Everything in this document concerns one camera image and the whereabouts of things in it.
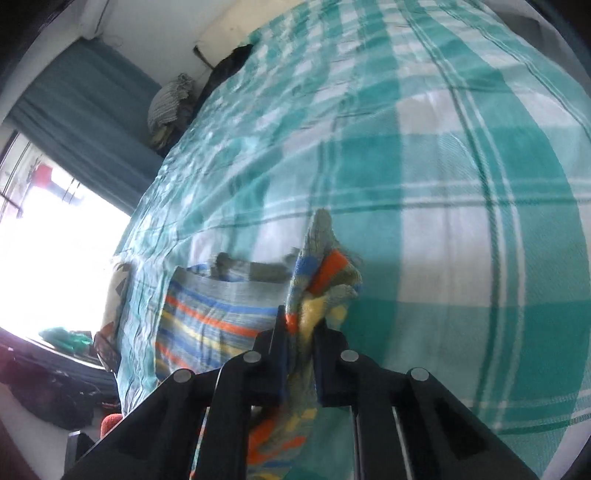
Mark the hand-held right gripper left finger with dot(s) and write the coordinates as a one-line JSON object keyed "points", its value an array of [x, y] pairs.
{"points": [[272, 364]]}

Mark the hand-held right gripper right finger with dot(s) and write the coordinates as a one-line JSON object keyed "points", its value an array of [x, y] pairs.
{"points": [[330, 369]]}

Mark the striped knit sweater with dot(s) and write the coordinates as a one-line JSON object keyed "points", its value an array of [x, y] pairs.
{"points": [[217, 314]]}

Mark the pile of clothes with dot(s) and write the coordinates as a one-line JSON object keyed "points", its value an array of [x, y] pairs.
{"points": [[166, 104]]}

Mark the patterned pillow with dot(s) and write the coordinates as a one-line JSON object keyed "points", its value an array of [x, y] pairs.
{"points": [[115, 300]]}

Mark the teal checked blanket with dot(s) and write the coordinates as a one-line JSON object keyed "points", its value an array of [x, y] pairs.
{"points": [[461, 230]]}

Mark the green cloth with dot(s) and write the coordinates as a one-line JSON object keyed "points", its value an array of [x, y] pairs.
{"points": [[64, 339]]}

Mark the dark bag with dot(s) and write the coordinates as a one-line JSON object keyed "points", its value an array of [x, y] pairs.
{"points": [[51, 392]]}

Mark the window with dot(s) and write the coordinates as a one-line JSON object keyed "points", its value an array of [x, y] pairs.
{"points": [[55, 254]]}

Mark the black garment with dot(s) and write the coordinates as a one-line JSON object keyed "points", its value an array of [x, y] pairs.
{"points": [[231, 62]]}

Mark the teal curtain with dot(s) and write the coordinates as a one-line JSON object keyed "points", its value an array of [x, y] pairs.
{"points": [[92, 115]]}

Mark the cream padded headboard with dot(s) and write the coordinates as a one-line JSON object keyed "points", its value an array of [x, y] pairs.
{"points": [[240, 25]]}

